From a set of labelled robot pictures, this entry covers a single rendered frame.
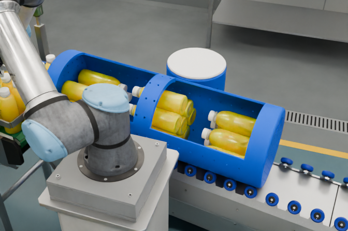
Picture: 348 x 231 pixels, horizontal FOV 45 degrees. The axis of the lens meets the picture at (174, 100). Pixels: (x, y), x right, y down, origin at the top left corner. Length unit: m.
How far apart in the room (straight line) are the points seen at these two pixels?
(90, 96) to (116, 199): 0.27
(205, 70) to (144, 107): 0.56
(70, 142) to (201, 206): 0.71
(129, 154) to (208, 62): 0.94
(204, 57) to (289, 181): 0.75
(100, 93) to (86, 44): 3.29
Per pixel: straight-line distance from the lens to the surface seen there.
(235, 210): 1.55
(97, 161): 1.16
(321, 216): 1.48
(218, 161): 1.40
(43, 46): 2.31
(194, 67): 1.96
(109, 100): 1.05
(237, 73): 3.90
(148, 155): 1.23
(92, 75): 1.73
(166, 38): 4.42
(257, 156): 1.35
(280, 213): 1.51
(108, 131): 1.08
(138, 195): 1.13
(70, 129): 1.03
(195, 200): 1.59
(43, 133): 1.01
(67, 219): 1.28
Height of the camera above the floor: 2.06
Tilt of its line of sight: 36 degrees down
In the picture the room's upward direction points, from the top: 1 degrees clockwise
